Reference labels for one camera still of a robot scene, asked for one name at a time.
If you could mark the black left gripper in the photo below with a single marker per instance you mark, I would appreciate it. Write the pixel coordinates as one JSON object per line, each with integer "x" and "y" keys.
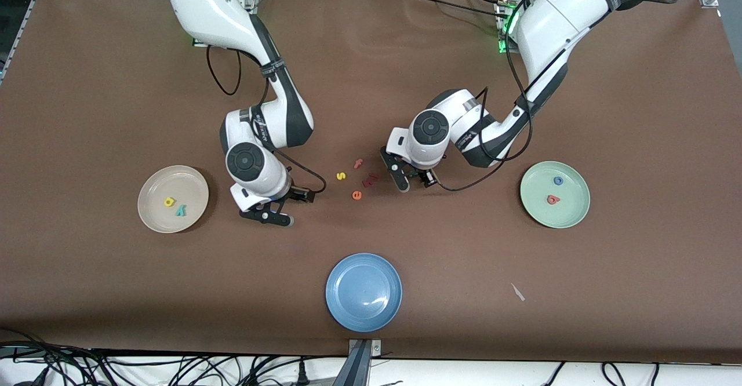
{"x": 422, "y": 174}

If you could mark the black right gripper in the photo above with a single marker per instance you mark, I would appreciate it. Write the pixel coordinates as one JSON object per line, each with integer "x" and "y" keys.
{"x": 294, "y": 193}

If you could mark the teal letter y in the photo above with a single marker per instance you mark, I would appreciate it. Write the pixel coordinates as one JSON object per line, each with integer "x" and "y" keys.
{"x": 182, "y": 210}

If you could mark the yellow letter d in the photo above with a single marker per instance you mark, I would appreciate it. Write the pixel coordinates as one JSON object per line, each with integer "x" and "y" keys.
{"x": 169, "y": 201}

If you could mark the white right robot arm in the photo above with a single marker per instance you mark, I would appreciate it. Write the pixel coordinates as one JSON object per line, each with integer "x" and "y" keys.
{"x": 255, "y": 166}

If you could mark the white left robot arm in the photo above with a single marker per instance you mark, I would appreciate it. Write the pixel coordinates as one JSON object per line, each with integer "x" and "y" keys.
{"x": 550, "y": 21}

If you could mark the brown table cover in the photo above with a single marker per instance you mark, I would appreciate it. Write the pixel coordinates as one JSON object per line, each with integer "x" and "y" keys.
{"x": 371, "y": 84}

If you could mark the blue plate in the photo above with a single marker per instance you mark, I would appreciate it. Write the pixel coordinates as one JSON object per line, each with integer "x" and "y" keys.
{"x": 363, "y": 292}

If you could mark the beige brown plate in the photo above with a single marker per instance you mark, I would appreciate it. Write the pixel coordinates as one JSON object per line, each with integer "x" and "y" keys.
{"x": 173, "y": 186}

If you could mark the white tape scrap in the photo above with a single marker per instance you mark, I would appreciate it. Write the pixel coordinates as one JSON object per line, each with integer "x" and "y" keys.
{"x": 517, "y": 292}

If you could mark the light green plate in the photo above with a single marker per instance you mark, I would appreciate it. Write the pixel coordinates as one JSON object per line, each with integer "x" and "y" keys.
{"x": 574, "y": 200}

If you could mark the black power plug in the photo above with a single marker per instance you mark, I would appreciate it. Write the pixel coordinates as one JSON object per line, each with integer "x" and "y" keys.
{"x": 301, "y": 374}

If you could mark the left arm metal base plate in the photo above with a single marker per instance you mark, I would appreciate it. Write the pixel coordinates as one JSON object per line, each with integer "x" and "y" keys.
{"x": 499, "y": 26}

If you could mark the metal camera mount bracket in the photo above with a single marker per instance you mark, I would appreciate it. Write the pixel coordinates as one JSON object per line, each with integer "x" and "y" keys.
{"x": 364, "y": 354}

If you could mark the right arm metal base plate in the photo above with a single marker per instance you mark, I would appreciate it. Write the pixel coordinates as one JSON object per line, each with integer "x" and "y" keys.
{"x": 253, "y": 0}

